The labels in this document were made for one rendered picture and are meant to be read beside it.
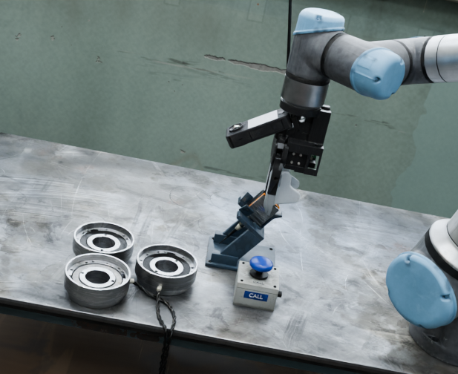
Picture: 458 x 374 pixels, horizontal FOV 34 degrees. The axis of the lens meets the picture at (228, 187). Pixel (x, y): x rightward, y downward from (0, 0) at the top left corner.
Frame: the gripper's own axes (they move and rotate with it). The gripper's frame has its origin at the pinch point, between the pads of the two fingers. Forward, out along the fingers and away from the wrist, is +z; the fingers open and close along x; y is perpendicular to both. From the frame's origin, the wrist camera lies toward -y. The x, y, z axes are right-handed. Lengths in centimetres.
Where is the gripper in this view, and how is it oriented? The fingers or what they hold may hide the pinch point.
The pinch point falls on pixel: (265, 203)
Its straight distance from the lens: 134.0
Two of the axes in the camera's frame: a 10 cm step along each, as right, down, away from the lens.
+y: 9.8, 1.8, 0.3
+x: 0.5, -4.3, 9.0
